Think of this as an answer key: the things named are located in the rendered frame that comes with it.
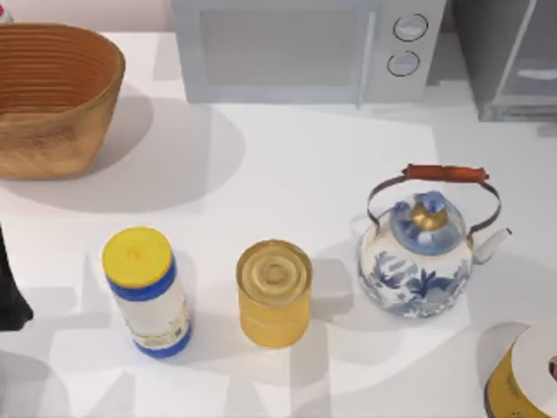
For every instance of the yellow can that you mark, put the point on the yellow can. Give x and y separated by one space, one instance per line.
274 300

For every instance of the blue and white teapot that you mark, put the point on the blue and white teapot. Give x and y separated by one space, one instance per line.
413 270

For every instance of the yellow-lidded white blue jar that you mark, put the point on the yellow-lidded white blue jar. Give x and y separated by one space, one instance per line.
148 291

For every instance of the pale microwave oven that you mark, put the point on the pale microwave oven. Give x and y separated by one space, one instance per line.
278 52

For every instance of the microwave knob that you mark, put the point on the microwave knob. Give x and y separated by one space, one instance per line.
403 64
410 25

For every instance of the brown woven basket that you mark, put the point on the brown woven basket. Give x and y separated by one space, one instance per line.
52 109

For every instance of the grey cabinet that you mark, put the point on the grey cabinet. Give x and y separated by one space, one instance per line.
513 61

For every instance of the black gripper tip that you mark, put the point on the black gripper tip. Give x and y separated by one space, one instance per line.
11 300

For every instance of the yellow and white round box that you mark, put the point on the yellow and white round box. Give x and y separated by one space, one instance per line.
526 374

